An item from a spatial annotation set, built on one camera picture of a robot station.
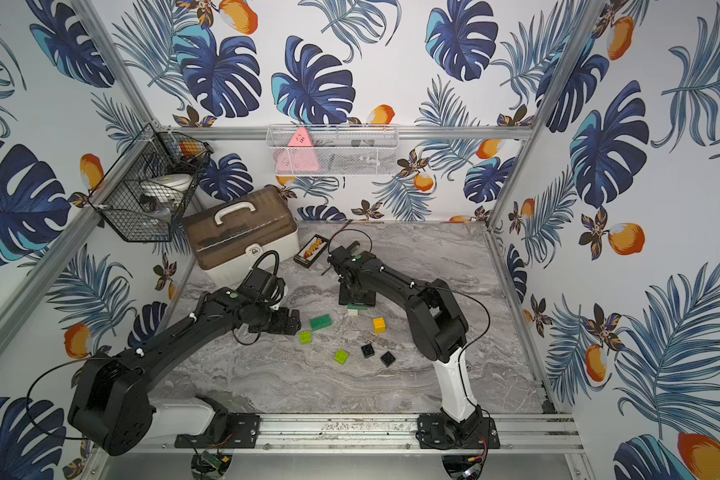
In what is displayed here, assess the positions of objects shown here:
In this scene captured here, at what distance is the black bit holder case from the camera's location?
3.58 feet

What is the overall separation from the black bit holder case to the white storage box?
85mm

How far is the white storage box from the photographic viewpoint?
2.96 ft
